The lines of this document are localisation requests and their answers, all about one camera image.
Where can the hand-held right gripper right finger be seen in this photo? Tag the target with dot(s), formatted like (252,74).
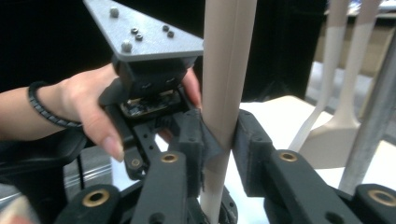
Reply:
(289,186)

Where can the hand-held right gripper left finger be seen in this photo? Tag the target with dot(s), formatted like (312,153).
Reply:
(165,186)

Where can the beige solid spatula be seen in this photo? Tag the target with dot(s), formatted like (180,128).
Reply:
(336,146)

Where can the beige perforated skimmer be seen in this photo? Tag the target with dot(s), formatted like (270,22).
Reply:
(229,62)

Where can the beige slotted turner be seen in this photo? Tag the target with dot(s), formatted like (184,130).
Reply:
(334,46)

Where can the white table mat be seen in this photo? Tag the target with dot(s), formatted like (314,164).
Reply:
(280,118)

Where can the black curtain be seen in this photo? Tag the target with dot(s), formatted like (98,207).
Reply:
(46,37)

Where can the wooden shelf unit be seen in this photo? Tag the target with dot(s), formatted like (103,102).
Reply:
(378,53)

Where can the aluminium rail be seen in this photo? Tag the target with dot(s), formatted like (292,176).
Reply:
(93,175)

